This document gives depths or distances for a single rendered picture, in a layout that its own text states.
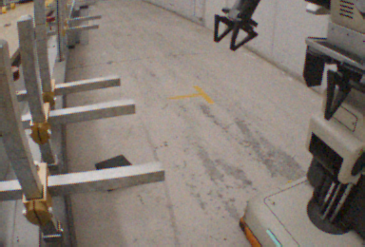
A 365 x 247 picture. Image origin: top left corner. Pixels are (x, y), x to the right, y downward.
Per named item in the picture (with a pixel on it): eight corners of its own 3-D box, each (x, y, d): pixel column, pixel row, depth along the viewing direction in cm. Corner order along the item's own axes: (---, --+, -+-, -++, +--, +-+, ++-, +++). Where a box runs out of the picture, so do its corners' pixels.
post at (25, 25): (61, 178, 76) (32, 12, 53) (62, 185, 73) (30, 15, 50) (51, 179, 75) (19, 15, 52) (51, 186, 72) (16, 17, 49)
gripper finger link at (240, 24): (224, 46, 65) (242, 13, 63) (212, 40, 71) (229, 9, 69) (246, 59, 68) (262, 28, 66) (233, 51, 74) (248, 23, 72)
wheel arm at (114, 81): (119, 85, 101) (119, 73, 99) (121, 88, 98) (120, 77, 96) (10, 102, 87) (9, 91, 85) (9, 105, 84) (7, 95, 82)
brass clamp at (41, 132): (53, 117, 74) (51, 102, 72) (52, 143, 63) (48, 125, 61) (35, 120, 72) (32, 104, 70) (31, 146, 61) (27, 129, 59)
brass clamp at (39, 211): (54, 180, 55) (48, 161, 52) (56, 225, 44) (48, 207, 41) (30, 181, 53) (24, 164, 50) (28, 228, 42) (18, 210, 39)
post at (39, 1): (57, 121, 94) (45, -14, 71) (57, 125, 91) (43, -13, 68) (48, 122, 93) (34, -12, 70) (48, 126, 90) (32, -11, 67)
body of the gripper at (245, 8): (237, 16, 65) (250, -7, 63) (219, 11, 74) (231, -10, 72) (256, 29, 68) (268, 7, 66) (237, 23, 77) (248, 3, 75)
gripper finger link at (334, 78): (336, 126, 35) (364, 69, 33) (307, 106, 41) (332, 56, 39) (353, 138, 38) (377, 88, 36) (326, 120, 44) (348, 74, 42)
